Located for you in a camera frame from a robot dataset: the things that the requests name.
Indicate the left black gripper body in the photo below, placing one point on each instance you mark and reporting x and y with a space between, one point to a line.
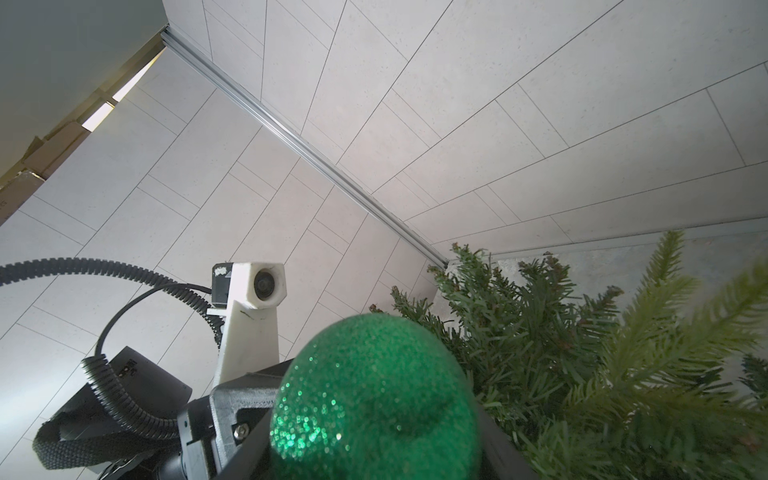
212 428

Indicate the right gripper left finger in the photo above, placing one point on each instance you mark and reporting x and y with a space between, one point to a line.
253 459

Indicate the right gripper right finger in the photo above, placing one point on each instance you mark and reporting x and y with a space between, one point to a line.
500 460

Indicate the green glitter ball ornament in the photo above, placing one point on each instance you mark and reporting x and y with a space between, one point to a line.
375 397

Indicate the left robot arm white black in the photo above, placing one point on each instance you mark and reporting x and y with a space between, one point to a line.
139 422

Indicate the small green christmas tree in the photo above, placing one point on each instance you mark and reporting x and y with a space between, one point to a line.
589 389

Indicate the left corner aluminium profile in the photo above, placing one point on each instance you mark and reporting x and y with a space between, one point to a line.
178 43

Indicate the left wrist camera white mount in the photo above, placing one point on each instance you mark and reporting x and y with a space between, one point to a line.
245 296

